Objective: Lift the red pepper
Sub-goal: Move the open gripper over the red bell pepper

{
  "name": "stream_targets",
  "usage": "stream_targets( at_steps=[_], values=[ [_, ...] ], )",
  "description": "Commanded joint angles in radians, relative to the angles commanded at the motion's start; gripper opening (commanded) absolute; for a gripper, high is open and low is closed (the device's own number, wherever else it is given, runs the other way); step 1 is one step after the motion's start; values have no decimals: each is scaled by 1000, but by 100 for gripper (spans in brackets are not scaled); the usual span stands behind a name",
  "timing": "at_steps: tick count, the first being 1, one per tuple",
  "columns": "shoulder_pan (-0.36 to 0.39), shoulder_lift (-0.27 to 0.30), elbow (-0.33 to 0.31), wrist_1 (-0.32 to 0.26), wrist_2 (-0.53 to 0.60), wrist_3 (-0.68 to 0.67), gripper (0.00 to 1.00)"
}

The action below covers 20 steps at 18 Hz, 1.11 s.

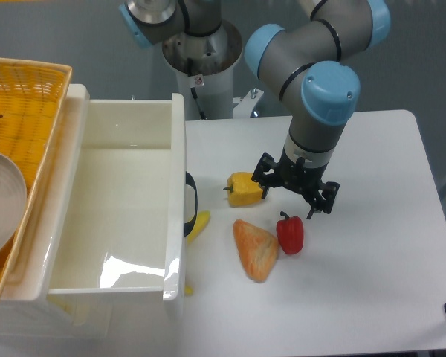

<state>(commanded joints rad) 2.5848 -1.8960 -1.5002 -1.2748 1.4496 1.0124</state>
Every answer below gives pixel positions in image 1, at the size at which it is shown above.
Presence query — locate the yellow woven basket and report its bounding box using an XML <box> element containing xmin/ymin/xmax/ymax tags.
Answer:
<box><xmin>0</xmin><ymin>57</ymin><xmax>73</xmax><ymax>298</ymax></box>

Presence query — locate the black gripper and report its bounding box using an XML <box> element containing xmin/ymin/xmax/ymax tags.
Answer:
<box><xmin>251</xmin><ymin>152</ymin><xmax>340</xmax><ymax>219</ymax></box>

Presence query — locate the white plastic bin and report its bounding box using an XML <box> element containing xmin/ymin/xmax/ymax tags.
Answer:
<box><xmin>0</xmin><ymin>85</ymin><xmax>193</xmax><ymax>338</ymax></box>

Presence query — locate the black cable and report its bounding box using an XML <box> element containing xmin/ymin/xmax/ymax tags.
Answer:
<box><xmin>187</xmin><ymin>58</ymin><xmax>208</xmax><ymax>120</ymax></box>

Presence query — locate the orange triangular bread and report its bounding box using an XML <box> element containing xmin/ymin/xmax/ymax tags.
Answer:
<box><xmin>233</xmin><ymin>219</ymin><xmax>279</xmax><ymax>283</ymax></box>

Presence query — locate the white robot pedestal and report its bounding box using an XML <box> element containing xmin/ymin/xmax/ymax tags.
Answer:
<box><xmin>162</xmin><ymin>20</ymin><xmax>242</xmax><ymax>120</ymax></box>

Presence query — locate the yellow bell pepper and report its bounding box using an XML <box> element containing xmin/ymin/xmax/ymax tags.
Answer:
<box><xmin>224</xmin><ymin>172</ymin><xmax>263</xmax><ymax>207</ymax></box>

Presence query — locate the metal mounting bracket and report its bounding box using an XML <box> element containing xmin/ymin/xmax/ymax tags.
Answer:
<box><xmin>233</xmin><ymin>88</ymin><xmax>264</xmax><ymax>119</ymax></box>

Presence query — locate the grey plate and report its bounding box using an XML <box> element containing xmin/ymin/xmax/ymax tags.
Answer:
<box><xmin>0</xmin><ymin>153</ymin><xmax>27</xmax><ymax>250</ymax></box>

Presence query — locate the black bin handle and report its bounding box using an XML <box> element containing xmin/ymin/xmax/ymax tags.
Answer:
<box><xmin>184</xmin><ymin>172</ymin><xmax>198</xmax><ymax>237</ymax></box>

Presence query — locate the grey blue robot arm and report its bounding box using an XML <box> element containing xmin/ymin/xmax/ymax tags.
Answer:
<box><xmin>119</xmin><ymin>1</ymin><xmax>391</xmax><ymax>213</ymax></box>

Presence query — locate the yellow banana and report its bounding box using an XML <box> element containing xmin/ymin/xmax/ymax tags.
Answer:
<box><xmin>184</xmin><ymin>210</ymin><xmax>211</xmax><ymax>296</ymax></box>

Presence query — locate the red bell pepper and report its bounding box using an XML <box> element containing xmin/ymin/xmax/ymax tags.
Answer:
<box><xmin>276</xmin><ymin>211</ymin><xmax>304</xmax><ymax>255</ymax></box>

